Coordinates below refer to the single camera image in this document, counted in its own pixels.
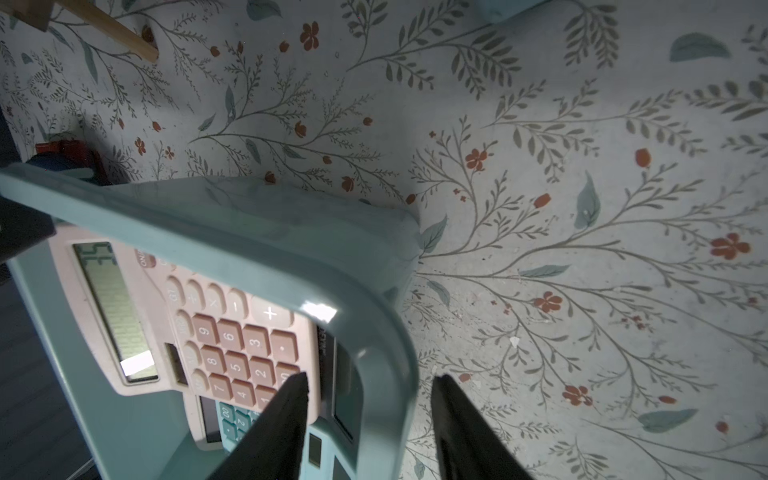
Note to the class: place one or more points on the pink calculator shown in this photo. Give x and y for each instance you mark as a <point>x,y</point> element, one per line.
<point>201,414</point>
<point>155,326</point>

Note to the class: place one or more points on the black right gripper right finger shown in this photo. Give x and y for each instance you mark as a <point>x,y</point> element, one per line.
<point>466,446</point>

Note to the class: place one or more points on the small red notebook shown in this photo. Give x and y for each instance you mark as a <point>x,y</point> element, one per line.
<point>73,153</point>

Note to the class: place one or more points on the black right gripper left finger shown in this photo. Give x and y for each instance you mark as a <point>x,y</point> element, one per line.
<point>273,446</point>

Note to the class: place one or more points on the wooden easel stand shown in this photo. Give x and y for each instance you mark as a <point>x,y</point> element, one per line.
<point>39,13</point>

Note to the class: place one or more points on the teal calculator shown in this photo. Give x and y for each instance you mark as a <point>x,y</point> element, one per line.
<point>234,423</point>

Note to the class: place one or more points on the mint green storage box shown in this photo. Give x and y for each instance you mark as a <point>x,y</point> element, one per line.
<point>343,265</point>

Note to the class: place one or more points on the navy blue glasses case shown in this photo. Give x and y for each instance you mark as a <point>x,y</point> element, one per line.
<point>84,168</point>

